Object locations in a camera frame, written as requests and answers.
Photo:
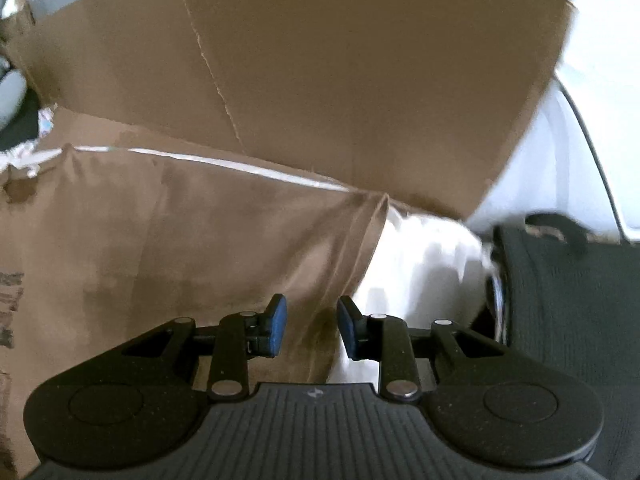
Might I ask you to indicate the bear print blanket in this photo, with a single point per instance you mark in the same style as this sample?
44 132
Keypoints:
425 270

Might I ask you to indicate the flattened cardboard box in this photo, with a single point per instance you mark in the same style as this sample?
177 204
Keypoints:
350 60

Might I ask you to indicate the black cloth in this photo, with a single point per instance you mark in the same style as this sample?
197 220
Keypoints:
22 127

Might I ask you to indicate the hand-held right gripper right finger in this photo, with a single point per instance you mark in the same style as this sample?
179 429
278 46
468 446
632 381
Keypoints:
347 332

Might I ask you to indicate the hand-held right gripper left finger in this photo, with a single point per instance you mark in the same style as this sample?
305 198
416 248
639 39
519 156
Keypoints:
277 325

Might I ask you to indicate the brown printed t-shirt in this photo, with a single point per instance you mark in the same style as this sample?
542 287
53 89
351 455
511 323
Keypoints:
175 240

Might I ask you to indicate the folded black garment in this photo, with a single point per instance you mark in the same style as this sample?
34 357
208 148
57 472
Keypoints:
575 310

